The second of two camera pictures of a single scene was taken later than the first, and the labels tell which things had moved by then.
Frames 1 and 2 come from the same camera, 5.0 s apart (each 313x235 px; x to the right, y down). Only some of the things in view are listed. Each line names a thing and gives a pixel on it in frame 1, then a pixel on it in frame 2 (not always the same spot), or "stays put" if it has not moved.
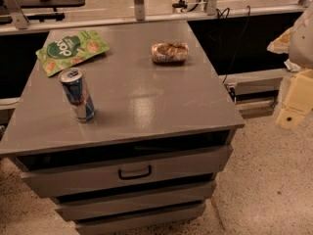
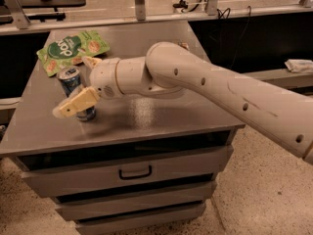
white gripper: [302, 43] → [103, 76]
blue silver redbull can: [77, 96] stays put
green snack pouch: [70, 48] stays put
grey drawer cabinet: [162, 127] stays put
